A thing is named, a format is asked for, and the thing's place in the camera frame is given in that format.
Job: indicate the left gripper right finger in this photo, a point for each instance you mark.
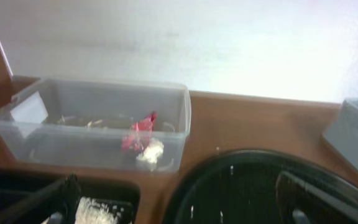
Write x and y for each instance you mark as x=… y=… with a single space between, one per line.
x=300 y=201

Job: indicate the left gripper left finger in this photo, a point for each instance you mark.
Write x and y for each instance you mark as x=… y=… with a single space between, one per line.
x=60 y=197

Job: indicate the red snack wrapper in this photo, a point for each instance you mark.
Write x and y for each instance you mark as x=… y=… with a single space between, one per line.
x=140 y=133

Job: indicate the white tissue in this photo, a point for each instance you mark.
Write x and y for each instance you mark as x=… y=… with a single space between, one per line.
x=152 y=153

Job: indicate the pile of rice and shells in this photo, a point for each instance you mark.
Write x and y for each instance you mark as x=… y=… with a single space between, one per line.
x=97 y=211

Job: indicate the round black tray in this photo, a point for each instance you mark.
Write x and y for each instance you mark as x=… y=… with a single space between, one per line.
x=239 y=187

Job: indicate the black rectangular tray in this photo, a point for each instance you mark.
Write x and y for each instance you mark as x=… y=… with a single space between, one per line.
x=17 y=185

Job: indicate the clear plastic bin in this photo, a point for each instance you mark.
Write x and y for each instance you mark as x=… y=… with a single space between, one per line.
x=82 y=123

